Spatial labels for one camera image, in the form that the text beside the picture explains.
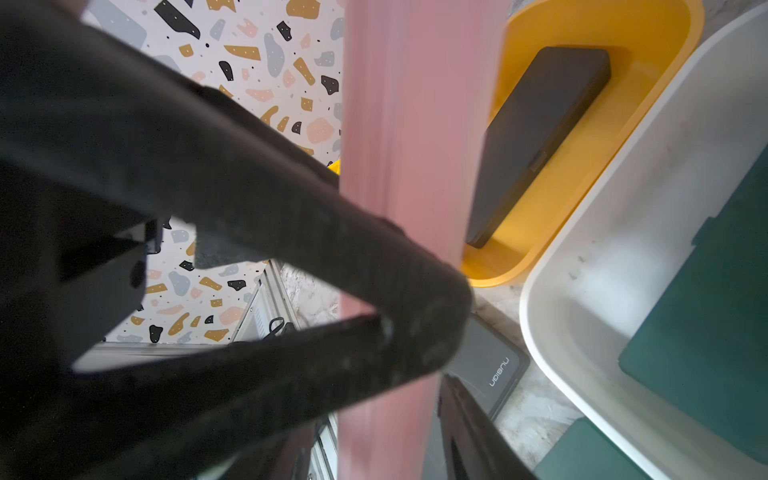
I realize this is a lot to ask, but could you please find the black pencil case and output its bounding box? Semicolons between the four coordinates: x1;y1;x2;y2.
465;47;611;248

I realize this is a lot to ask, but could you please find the dark grey pencil case left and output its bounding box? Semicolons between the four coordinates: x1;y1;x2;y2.
444;313;530;421

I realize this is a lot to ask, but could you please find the pink pencil case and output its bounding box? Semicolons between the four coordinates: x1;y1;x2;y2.
337;1;510;479

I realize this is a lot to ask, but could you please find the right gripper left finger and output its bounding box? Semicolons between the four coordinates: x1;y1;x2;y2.
1;1;471;479

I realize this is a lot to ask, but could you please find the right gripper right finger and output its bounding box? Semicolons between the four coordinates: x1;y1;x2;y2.
438;375;536;480

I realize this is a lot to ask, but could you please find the yellow storage box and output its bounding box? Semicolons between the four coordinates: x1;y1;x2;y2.
326;0;706;289

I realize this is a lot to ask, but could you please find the white storage box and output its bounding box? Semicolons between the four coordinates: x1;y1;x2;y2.
520;6;767;479

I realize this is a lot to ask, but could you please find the green pencil case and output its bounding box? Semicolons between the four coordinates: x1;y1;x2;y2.
533;417;649;480
618;153;767;464

